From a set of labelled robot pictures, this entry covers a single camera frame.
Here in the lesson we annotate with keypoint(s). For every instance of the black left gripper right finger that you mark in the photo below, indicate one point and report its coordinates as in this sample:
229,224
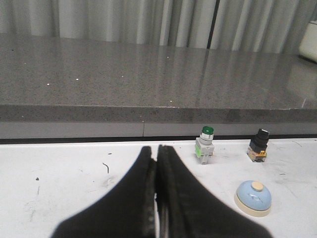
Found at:
187,209

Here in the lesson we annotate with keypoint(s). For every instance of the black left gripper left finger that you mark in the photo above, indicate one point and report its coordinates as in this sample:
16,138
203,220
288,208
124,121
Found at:
126,211

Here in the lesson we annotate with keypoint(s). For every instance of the blue dome call bell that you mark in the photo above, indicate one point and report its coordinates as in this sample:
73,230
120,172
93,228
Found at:
253,198

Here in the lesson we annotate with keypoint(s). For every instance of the grey stone counter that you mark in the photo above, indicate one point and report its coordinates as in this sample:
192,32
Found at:
72,88

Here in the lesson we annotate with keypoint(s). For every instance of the grey pleated curtain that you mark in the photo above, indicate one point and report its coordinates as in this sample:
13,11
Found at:
271,26

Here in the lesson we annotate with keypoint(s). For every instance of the white container on counter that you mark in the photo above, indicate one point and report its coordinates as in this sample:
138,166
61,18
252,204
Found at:
308,45

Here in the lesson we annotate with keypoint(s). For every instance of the green pilot light switch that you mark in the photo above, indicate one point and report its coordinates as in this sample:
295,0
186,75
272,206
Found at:
204,147

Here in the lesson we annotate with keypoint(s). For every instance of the black selector switch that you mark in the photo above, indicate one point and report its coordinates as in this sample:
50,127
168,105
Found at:
258,145

